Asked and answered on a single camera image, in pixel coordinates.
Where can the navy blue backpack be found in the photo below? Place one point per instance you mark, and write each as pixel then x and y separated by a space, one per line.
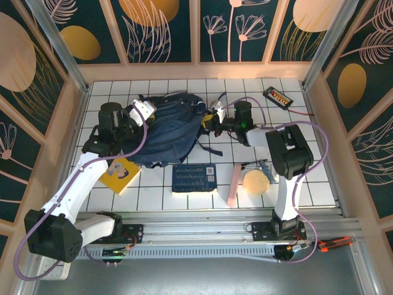
pixel 172 132

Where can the black pen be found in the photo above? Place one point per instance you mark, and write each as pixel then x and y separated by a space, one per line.
pixel 250 164

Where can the yellow book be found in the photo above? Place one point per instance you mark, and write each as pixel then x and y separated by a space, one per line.
pixel 118 175

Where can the dark blue book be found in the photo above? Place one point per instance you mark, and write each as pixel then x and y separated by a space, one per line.
pixel 193 178

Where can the round beige disc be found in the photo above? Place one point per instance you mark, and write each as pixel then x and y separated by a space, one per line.
pixel 255 182

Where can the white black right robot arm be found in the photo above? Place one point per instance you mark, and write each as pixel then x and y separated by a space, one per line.
pixel 284 196

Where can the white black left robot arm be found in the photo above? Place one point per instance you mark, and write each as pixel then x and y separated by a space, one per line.
pixel 86 184

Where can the black charger board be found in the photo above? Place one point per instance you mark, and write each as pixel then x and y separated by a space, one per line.
pixel 277 96

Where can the orange black hand tool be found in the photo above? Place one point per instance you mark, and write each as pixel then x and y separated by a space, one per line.
pixel 334 244

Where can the aluminium mounting rail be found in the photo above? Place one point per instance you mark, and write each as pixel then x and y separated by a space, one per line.
pixel 199 229

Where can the aluminium frame post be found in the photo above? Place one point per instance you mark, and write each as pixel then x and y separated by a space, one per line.
pixel 55 40
pixel 328 40

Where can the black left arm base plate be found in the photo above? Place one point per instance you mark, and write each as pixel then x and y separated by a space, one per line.
pixel 135 233

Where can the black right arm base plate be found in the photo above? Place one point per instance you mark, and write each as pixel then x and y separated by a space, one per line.
pixel 261 230

